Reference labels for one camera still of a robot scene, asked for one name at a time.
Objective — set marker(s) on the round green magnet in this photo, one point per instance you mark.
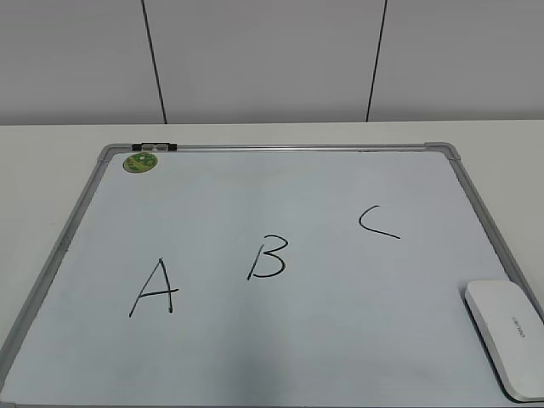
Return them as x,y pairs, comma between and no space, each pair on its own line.
141,162

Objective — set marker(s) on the whiteboard with grey frame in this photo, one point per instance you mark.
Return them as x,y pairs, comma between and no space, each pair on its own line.
265,276

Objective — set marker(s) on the white whiteboard eraser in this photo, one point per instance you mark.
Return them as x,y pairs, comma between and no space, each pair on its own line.
512,332

